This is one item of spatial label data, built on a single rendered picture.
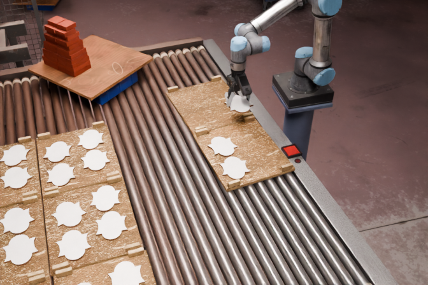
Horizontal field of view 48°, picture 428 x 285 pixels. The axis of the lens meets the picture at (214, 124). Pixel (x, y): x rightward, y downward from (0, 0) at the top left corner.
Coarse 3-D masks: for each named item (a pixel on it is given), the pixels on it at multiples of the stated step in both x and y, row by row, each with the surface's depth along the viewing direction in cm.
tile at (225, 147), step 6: (216, 138) 237; (222, 138) 237; (228, 138) 237; (210, 144) 233; (216, 144) 233; (222, 144) 233; (228, 144) 233; (216, 150) 230; (222, 150) 230; (228, 150) 230
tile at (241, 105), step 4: (236, 96) 245; (240, 96) 245; (232, 100) 243; (236, 100) 243; (240, 100) 243; (244, 100) 243; (232, 104) 240; (236, 104) 240; (240, 104) 240; (244, 104) 240; (248, 104) 240; (252, 104) 240; (232, 108) 237; (236, 108) 237; (240, 108) 238; (244, 108) 238; (248, 108) 238; (240, 112) 236; (244, 112) 236
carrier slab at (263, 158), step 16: (224, 128) 245; (240, 128) 245; (256, 128) 245; (208, 144) 234; (240, 144) 235; (256, 144) 235; (272, 144) 235; (208, 160) 226; (224, 160) 226; (256, 160) 226; (272, 160) 226; (288, 160) 226; (224, 176) 217; (256, 176) 217; (272, 176) 218
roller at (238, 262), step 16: (160, 96) 270; (176, 128) 247; (192, 160) 228; (192, 176) 222; (208, 192) 212; (208, 208) 206; (224, 224) 198; (224, 240) 192; (240, 256) 186; (240, 272) 180
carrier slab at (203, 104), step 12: (204, 84) 276; (216, 84) 276; (168, 96) 267; (180, 96) 267; (192, 96) 267; (204, 96) 267; (216, 96) 267; (180, 108) 258; (192, 108) 258; (204, 108) 258; (216, 108) 258; (228, 108) 258; (192, 120) 250; (204, 120) 250; (216, 120) 250; (228, 120) 250; (240, 120) 250; (192, 132) 242
